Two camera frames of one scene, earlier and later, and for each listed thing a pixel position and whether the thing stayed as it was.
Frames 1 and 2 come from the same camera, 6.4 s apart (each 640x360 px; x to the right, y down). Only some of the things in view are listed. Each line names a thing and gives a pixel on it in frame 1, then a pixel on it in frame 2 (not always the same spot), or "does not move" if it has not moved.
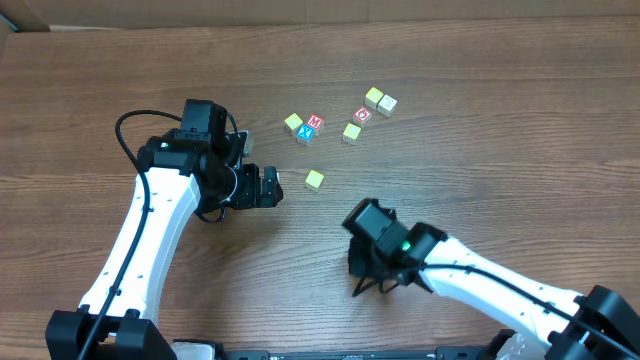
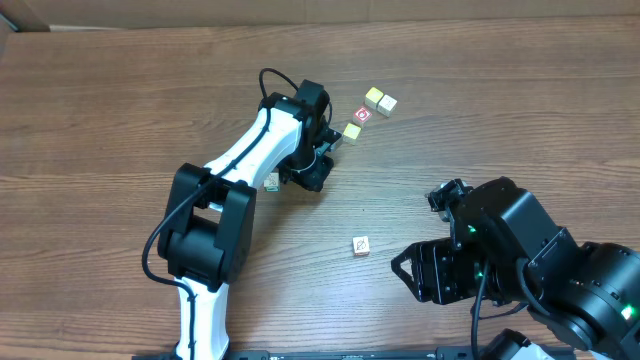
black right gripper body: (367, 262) → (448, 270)
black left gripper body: (263, 186) → (310, 177)
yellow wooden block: (351, 133) does not move
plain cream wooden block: (387, 105) does not move
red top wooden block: (361, 116) does not move
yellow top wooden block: (372, 97) does not move
